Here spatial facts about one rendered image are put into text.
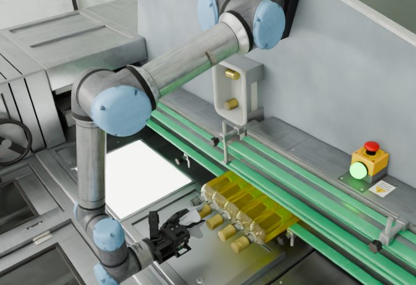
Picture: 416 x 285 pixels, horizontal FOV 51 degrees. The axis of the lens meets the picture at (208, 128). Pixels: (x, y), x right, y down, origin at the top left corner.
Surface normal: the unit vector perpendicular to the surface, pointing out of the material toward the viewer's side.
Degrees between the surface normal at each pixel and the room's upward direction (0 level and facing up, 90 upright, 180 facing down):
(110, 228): 90
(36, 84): 90
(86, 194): 44
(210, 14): 10
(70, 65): 90
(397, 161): 0
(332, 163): 90
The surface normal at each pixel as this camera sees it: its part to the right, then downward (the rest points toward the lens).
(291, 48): -0.79, 0.37
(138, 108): 0.47, 0.46
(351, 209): -0.07, -0.84
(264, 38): 0.68, 0.32
